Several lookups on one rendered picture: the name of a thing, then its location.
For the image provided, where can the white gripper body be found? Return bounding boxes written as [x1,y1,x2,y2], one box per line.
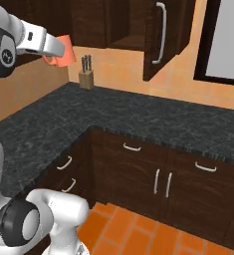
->
[42,32,68,58]

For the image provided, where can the closed dark wood cabinet door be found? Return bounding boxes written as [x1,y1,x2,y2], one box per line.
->
[70,0,108,50]

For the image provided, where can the open dark wood cabinet door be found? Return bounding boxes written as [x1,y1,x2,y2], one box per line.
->
[142,0,196,83]

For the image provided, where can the dark wood base cabinet door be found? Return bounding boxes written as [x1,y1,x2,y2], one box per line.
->
[161,167,234,245]
[92,153,164,221]

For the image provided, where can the orange cup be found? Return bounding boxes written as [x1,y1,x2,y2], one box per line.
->
[41,34,78,68]

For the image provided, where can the wooden knife block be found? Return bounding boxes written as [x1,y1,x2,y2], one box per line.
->
[78,69,96,91]

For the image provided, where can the dark wood drawer front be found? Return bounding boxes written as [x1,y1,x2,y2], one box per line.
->
[167,148,234,192]
[91,128,171,171]
[38,132,92,182]
[50,165,93,208]

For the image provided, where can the black framed window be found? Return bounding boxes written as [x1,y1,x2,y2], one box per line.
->
[193,0,234,88]

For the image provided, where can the dark wood corner wall cabinet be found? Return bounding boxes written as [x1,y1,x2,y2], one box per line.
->
[0,0,73,68]

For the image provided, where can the open dark wood wall cabinet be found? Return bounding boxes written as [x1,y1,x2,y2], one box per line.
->
[105,0,146,53]

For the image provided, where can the long silver door handle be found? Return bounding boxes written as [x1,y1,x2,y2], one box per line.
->
[151,1,168,65]

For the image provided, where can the silver drawer handle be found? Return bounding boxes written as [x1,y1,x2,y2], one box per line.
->
[56,155,74,171]
[122,141,142,152]
[194,160,218,173]
[61,177,78,194]

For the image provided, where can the silver base door handle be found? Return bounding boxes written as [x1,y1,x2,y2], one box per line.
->
[153,167,161,195]
[164,171,173,199]

